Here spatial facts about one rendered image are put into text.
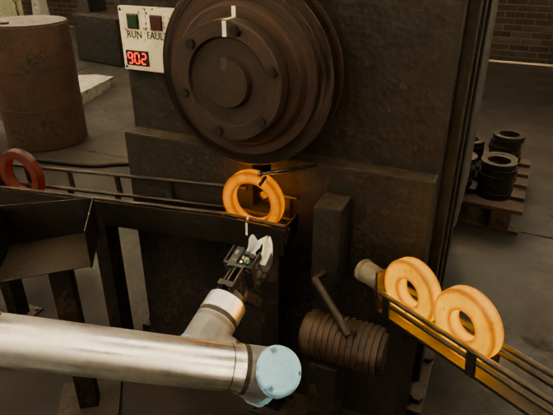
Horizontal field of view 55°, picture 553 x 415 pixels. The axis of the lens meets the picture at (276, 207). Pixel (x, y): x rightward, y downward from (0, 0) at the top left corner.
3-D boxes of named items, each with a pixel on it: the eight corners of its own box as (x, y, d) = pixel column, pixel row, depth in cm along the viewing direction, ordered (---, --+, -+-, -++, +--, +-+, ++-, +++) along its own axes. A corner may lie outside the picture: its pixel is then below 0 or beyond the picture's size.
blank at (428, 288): (395, 245, 124) (383, 249, 123) (446, 272, 112) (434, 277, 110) (392, 302, 130) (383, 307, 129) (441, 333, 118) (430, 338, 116)
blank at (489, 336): (445, 272, 112) (434, 277, 111) (509, 304, 100) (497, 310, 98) (441, 333, 118) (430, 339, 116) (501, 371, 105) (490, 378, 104)
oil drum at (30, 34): (48, 123, 448) (25, 11, 407) (104, 132, 427) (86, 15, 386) (-11, 146, 400) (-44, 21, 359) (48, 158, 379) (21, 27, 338)
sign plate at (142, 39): (129, 67, 163) (121, 4, 154) (202, 75, 153) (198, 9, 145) (124, 68, 161) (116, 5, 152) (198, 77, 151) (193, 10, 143)
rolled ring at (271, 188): (281, 178, 142) (285, 174, 145) (220, 167, 148) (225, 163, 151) (281, 238, 150) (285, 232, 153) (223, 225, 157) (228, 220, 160)
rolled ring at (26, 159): (30, 152, 178) (37, 149, 180) (-9, 149, 185) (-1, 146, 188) (44, 202, 185) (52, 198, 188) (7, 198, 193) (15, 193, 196)
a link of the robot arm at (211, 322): (202, 385, 110) (162, 359, 109) (230, 337, 118) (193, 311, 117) (218, 376, 103) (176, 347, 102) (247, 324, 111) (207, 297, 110)
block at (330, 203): (322, 262, 157) (326, 188, 146) (348, 268, 154) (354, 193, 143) (309, 281, 148) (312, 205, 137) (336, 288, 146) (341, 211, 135)
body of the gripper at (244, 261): (263, 249, 120) (239, 290, 112) (268, 273, 125) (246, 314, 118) (233, 242, 122) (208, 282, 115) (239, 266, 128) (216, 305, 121)
